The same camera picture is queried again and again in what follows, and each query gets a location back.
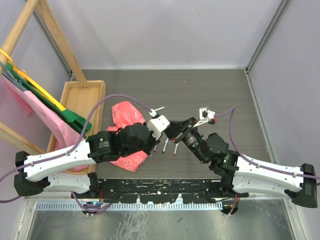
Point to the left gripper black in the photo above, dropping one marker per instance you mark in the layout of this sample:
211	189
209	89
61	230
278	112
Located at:
153	140

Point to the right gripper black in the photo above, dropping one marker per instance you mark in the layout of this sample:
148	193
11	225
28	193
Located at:
175	131

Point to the short white pen red tip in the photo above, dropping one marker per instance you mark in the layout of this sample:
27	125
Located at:
175	149

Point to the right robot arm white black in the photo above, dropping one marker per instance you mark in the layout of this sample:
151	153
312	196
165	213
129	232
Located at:
241	174

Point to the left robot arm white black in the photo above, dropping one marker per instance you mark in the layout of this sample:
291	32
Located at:
105	146

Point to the coral patterned cloth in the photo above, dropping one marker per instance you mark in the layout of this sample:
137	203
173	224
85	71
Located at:
131	129

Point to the green garment on hanger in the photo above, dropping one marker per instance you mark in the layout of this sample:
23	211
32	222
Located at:
75	121

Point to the pink garment on hanger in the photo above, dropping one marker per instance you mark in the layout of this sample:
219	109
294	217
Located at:
64	134

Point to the wooden rack base tray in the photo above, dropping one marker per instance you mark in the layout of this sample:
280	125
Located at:
81	101

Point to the yellow hanger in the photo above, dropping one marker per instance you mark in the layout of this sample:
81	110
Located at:
41	90

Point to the aluminium corner profile left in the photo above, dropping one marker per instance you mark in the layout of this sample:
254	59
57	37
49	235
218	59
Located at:
49	36

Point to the aluminium corner profile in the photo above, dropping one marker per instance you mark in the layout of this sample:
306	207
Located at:
280	10
49	36

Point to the grey-blue hanger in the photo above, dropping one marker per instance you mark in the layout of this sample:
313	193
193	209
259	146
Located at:
10	77

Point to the aluminium corner profile right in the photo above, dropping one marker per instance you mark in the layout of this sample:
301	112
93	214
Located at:
280	10

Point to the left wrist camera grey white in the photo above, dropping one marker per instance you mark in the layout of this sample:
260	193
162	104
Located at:
158	125

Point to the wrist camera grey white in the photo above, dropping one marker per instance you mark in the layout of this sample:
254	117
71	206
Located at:
158	125
205	116

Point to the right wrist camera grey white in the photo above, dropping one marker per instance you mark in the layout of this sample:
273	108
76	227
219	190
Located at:
205	116

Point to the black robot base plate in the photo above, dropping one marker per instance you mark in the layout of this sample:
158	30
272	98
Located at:
158	191

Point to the slotted cable duct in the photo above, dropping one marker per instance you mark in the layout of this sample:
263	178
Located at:
177	206

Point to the wooden clothes rack frame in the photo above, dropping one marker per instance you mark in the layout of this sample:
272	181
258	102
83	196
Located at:
59	38

